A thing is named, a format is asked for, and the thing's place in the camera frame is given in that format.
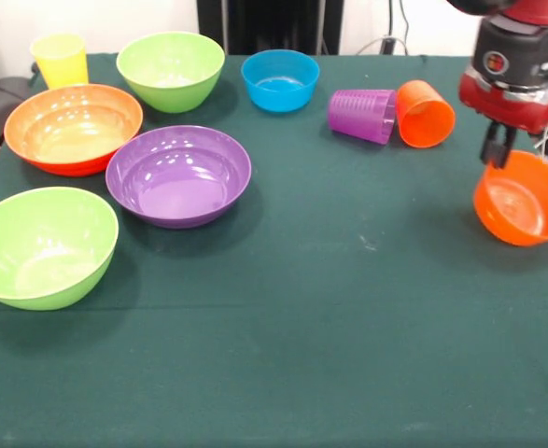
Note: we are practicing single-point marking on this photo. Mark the wide orange plastic bowl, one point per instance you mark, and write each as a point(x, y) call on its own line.
point(68, 135)

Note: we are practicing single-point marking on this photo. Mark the orange plastic cup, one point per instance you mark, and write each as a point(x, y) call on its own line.
point(425, 116)

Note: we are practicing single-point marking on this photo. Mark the black clamp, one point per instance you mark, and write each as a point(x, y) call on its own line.
point(388, 46)

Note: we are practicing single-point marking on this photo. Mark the dark green tablecloth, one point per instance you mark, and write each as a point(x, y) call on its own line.
point(301, 326)

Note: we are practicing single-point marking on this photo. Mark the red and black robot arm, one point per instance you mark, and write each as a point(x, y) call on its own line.
point(521, 42)

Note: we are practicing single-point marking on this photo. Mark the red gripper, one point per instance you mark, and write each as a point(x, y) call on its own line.
point(507, 109)

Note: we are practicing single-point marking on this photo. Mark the lime green plastic bowl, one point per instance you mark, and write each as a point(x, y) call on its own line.
point(171, 91)
point(45, 252)

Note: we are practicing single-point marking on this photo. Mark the purple plastic bowl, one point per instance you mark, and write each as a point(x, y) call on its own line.
point(176, 186)

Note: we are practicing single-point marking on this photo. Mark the black office chair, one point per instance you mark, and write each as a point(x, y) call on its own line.
point(3, 100)

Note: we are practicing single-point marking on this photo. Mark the purple plastic cup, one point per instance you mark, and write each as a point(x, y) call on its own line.
point(357, 114)

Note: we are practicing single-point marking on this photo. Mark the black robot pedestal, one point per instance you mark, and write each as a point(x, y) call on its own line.
point(273, 23)

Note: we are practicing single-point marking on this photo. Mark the blue plastic bowl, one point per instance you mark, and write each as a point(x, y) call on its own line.
point(278, 88)

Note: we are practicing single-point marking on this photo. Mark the small orange plastic bowl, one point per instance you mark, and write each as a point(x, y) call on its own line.
point(521, 205)

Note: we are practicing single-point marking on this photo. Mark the yellow plastic cup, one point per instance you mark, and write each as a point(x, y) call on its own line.
point(63, 65)

